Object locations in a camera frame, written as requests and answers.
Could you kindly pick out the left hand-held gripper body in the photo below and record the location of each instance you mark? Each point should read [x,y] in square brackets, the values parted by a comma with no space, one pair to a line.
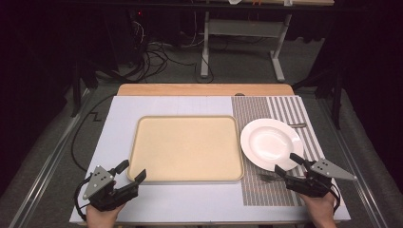
[98,182]

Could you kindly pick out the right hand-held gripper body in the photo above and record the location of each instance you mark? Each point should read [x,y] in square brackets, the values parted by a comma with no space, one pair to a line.
[326,169]

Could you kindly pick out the silver metal fork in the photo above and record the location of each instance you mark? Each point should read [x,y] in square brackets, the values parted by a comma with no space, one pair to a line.
[267,177]

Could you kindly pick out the white round plate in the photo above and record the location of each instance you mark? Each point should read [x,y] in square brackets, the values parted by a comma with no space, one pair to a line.
[269,142]

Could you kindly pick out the beige plastic tray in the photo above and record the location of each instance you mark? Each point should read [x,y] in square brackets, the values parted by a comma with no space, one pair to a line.
[183,148]

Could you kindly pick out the person's left hand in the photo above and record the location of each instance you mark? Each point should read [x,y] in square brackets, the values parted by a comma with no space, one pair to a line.
[103,218]

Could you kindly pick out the person's right hand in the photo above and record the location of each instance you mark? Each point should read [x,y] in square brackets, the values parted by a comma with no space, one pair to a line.
[321,210]

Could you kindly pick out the black metal stand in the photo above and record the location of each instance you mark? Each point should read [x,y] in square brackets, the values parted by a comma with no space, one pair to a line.
[337,104]
[76,95]

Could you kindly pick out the brown striped woven placemat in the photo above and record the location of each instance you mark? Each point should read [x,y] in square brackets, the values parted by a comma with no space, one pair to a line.
[253,107]

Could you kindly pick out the pale white board sheet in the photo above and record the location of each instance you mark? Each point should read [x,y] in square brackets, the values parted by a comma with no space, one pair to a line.
[177,106]

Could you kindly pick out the light wooden table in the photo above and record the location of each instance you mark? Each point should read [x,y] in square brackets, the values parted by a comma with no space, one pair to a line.
[190,89]

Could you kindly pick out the light wooden shelf board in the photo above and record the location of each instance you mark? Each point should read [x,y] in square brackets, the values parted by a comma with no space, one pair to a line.
[310,2]

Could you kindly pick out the aluminium floor rail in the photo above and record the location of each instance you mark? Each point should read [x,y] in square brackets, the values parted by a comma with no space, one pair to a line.
[49,163]
[350,164]

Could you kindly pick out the white metal desk frame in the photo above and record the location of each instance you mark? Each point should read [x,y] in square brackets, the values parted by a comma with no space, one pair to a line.
[244,28]

